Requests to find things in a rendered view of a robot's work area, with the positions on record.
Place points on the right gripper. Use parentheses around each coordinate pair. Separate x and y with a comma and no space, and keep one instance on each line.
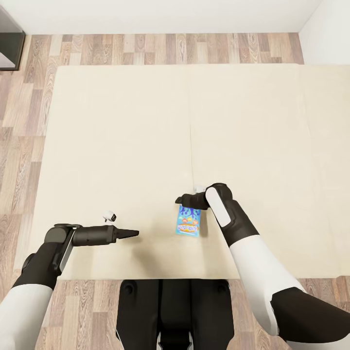
(190,201)

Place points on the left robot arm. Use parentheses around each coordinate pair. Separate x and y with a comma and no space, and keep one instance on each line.
(23,309)

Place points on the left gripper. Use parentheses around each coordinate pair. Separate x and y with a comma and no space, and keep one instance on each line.
(104,235)

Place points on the robot trunk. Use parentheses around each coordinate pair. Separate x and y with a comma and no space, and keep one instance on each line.
(175,346)

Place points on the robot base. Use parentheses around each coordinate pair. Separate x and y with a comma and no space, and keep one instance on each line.
(175,306)

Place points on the board game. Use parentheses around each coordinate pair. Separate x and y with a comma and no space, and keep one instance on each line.
(188,222)

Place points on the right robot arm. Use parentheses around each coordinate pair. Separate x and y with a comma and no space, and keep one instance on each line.
(278,301)

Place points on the desk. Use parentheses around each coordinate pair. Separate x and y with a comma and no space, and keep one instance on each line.
(11,41)

